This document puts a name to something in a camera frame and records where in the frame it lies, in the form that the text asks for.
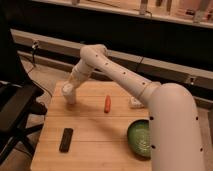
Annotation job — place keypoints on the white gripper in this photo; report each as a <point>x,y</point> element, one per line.
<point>80,73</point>

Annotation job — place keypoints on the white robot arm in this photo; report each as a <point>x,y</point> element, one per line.
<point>175,137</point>

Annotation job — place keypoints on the orange carrot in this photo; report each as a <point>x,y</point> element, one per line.
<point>107,104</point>

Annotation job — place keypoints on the black office chair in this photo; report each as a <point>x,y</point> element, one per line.
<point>16,104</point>

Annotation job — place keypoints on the black rectangular remote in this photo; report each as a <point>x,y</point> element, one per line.
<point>66,140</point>

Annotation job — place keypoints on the wooden table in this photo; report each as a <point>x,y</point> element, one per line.
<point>99,141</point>

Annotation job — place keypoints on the green bowl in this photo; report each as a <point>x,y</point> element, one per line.
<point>138,138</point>

